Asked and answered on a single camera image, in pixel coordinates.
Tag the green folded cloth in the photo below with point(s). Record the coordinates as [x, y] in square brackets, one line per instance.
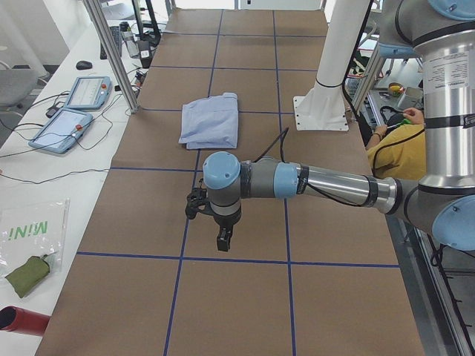
[27, 276]

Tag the blue teach pendant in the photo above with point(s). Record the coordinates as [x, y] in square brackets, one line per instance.
[89, 93]
[62, 131]

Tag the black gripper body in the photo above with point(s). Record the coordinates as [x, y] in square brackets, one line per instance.
[225, 220]

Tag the aluminium profile post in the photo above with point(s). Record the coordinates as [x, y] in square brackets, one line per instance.
[94, 10]

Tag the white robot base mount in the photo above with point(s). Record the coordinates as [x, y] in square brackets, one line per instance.
[323, 108]

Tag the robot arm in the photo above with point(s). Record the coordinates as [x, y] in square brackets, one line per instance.
[441, 203]

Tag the clear plastic bag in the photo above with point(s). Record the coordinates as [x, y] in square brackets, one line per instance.
[33, 230]

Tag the light blue striped shirt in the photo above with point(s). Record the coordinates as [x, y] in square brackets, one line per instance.
[210, 122]

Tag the red cylinder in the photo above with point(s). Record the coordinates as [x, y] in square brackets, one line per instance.
[23, 321]

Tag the blue teach pendant near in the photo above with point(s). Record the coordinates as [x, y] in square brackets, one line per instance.
[62, 131]

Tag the blue teach pendant far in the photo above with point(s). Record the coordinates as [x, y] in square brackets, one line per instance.
[89, 93]

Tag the black computer mouse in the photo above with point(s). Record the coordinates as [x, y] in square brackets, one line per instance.
[83, 65]

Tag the person in yellow shirt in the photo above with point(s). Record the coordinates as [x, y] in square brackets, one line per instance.
[400, 153]

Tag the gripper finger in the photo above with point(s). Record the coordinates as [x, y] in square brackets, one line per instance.
[224, 239]

